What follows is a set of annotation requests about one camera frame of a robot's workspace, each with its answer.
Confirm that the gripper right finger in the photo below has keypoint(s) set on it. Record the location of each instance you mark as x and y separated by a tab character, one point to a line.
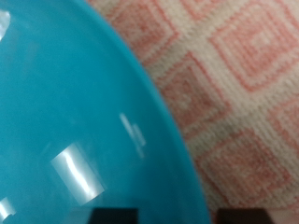
244	217

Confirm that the pink checkered cloth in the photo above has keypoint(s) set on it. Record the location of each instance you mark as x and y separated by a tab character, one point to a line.
243	93

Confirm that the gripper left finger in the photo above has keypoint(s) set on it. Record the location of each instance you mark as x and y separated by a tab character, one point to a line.
115	217

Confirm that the blue plate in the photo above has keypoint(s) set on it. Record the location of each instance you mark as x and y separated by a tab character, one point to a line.
62	109

